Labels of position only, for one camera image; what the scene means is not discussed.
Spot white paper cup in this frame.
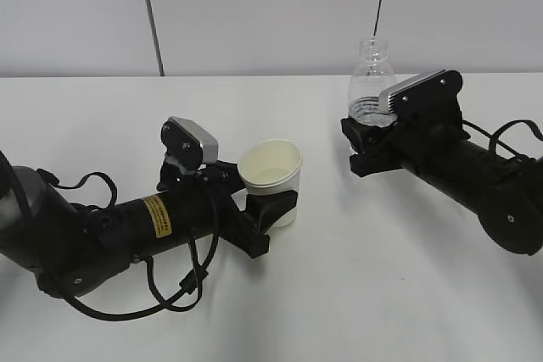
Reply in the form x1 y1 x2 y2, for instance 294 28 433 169
238 138 304 227

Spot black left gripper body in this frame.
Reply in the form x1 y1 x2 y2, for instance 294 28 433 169
157 156 270 258

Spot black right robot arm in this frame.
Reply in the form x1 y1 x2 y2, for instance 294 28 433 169
341 99 542 255

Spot clear green-label water bottle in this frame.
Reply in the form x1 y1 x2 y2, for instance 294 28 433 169
347 36 396 127

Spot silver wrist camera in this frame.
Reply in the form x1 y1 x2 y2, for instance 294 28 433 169
378 70 463 118
160 116 219 170

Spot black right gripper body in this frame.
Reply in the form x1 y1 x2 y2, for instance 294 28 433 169
341 97 471 177

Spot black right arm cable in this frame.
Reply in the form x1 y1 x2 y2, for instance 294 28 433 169
460 119 543 164

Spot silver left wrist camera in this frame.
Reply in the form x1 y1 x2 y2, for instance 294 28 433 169
160 116 219 170

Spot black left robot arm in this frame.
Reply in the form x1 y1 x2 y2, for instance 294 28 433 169
1 160 298 297

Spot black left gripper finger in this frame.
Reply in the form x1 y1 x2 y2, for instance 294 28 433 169
246 190 298 234

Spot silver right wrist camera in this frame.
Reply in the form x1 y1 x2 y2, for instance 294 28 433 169
378 70 463 118

